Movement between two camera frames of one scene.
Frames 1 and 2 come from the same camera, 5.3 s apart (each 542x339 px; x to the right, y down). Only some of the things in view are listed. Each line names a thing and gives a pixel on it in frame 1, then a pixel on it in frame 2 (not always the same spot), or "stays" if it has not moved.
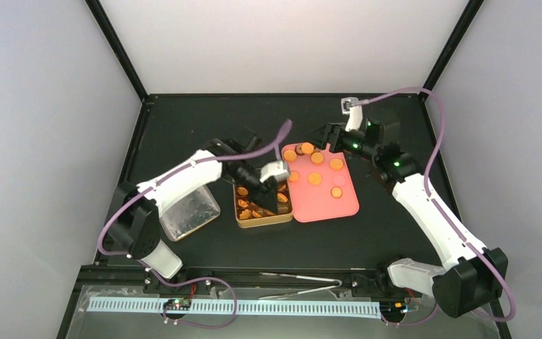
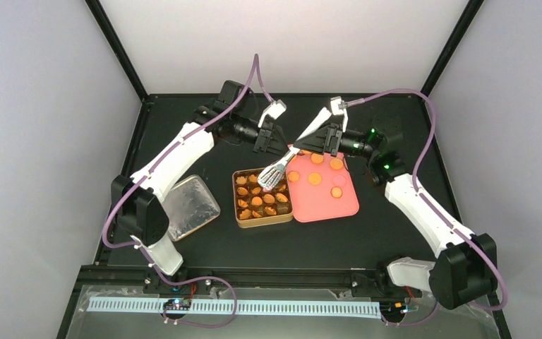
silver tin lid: (190, 212) stays
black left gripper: (263, 191) → (265, 137)
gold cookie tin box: (248, 214) stays
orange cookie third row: (281, 198) stays
